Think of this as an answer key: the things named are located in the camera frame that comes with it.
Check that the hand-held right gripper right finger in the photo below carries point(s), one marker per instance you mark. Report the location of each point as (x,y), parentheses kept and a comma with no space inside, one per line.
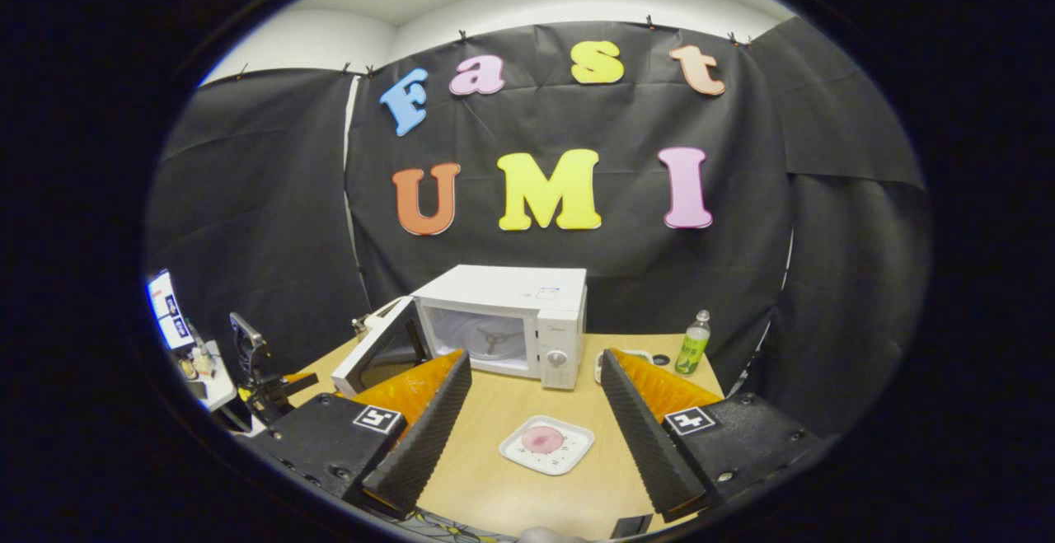
(647,436)

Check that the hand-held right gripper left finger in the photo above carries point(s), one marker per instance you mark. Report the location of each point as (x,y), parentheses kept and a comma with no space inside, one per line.
(424,436)

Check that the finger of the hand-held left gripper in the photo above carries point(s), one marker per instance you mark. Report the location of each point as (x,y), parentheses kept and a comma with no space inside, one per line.
(301,379)

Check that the white square plate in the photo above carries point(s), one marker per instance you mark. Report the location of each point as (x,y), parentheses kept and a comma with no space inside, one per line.
(569,456)

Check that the pink round food slice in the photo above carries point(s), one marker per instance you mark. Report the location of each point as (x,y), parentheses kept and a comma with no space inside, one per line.
(542,440)

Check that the white microwave oven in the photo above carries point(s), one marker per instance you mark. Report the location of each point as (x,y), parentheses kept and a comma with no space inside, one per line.
(503,287)

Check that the glass microwave turntable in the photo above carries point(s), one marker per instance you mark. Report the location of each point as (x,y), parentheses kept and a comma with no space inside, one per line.
(474,347)

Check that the white side desk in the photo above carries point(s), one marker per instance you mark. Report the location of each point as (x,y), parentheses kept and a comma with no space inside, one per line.
(216,382)

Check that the white sectioned bean dish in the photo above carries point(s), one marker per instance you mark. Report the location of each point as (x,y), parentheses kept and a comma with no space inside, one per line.
(635,354)

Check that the green drink bottle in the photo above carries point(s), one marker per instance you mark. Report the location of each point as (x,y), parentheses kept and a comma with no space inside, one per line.
(692,349)

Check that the floral patterned cloth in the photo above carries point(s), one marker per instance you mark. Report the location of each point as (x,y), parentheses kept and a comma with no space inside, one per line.
(461,531)

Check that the white toaster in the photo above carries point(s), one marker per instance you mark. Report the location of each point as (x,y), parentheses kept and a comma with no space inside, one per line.
(386,311)

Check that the computer monitor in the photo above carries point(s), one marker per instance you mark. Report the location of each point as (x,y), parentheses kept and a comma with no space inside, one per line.
(169,308)

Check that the black backdrop cloth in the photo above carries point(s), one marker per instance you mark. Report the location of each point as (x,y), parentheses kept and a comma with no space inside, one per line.
(536,123)

